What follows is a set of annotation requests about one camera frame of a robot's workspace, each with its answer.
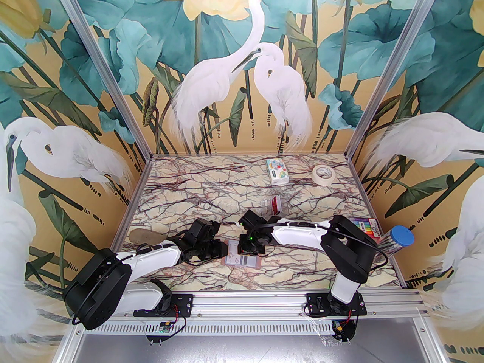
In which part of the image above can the pink leather card holder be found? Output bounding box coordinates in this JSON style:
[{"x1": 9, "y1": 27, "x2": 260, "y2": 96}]
[{"x1": 221, "y1": 240, "x2": 261, "y2": 268}]

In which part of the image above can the clear acrylic card stand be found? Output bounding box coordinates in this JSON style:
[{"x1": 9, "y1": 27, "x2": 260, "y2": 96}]
[{"x1": 262, "y1": 194, "x2": 286, "y2": 217}]

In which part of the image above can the white patterned tissue pack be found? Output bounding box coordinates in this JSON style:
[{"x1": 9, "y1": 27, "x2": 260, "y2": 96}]
[{"x1": 265, "y1": 158, "x2": 290, "y2": 186}]

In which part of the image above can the small controller circuit board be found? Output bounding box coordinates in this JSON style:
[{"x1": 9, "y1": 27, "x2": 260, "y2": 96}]
[
  {"x1": 331, "y1": 318, "x2": 358, "y2": 343},
  {"x1": 147, "y1": 318, "x2": 178, "y2": 344}
]

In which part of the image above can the cream masking tape roll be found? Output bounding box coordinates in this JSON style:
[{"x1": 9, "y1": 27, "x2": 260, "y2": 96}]
[{"x1": 312, "y1": 165, "x2": 337, "y2": 184}]

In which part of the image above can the perforated metal panel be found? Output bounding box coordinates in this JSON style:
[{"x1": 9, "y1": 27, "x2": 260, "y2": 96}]
[{"x1": 57, "y1": 319, "x2": 448, "y2": 363}]

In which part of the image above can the colourful marker pen pack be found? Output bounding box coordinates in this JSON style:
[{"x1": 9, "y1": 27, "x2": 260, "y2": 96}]
[{"x1": 354, "y1": 218, "x2": 380, "y2": 240}]

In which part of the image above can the clear tube blue lid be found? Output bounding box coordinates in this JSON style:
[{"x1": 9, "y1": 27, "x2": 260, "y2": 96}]
[{"x1": 378, "y1": 225, "x2": 415, "y2": 257}]

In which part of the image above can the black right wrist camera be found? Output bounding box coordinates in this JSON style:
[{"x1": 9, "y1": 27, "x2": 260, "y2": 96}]
[{"x1": 240, "y1": 210, "x2": 267, "y2": 230}]

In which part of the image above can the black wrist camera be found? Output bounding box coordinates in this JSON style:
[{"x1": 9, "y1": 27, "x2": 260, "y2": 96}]
[
  {"x1": 188, "y1": 219, "x2": 220, "y2": 241},
  {"x1": 240, "y1": 210, "x2": 267, "y2": 230}
]

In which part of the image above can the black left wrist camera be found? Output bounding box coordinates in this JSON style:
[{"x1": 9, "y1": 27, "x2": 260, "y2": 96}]
[{"x1": 188, "y1": 219, "x2": 220, "y2": 241}]

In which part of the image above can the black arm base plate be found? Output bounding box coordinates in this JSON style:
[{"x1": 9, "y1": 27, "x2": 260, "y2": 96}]
[
  {"x1": 134, "y1": 293, "x2": 194, "y2": 318},
  {"x1": 306, "y1": 293, "x2": 368, "y2": 316}
]

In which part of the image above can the aluminium front rail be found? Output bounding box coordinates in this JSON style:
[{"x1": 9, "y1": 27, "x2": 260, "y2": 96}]
[{"x1": 72, "y1": 292, "x2": 431, "y2": 320}]

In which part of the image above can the aluminium frame post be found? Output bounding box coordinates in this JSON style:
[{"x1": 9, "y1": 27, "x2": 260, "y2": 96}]
[
  {"x1": 346, "y1": 0, "x2": 445, "y2": 160},
  {"x1": 48, "y1": 0, "x2": 154, "y2": 158}
]

